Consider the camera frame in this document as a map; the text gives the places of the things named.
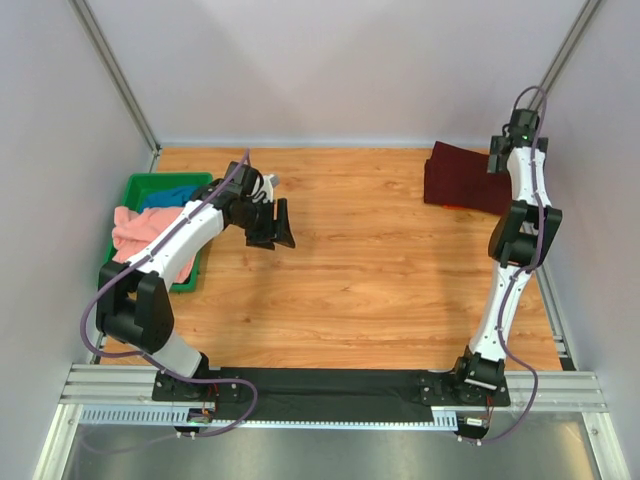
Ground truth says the maroon t shirt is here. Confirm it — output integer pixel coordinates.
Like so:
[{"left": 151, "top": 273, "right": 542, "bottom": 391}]
[{"left": 423, "top": 141, "right": 512, "bottom": 216}]

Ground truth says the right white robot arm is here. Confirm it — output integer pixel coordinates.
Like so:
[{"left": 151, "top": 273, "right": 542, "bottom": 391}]
[{"left": 453, "top": 108, "right": 563, "bottom": 404}]

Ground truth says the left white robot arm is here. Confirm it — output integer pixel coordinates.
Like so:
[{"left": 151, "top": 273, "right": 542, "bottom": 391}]
[{"left": 95, "top": 158, "right": 295, "bottom": 401}]

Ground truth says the blue t shirt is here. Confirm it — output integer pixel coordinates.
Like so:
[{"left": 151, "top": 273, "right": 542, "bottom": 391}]
[{"left": 139, "top": 185, "right": 197, "bottom": 212}]

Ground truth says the pink t shirt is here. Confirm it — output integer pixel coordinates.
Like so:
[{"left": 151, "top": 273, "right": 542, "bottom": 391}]
[{"left": 112, "top": 206, "right": 182, "bottom": 263}]

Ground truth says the black base mat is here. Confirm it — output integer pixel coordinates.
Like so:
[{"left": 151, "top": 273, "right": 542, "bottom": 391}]
[{"left": 152, "top": 366, "right": 512, "bottom": 424}]

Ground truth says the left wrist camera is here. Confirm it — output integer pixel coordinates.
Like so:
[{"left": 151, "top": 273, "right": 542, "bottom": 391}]
[{"left": 251, "top": 174, "right": 280, "bottom": 203}]

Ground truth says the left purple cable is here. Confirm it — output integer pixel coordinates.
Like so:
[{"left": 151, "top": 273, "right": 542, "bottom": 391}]
[{"left": 79, "top": 148, "right": 259, "bottom": 454}]

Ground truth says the grey slotted cable duct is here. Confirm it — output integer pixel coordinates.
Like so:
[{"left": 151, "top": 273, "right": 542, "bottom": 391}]
[{"left": 79, "top": 407, "right": 459, "bottom": 430}]

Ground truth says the aluminium rail frame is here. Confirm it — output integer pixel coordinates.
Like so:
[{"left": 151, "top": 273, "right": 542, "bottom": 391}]
[{"left": 59, "top": 364, "right": 608, "bottom": 413}]

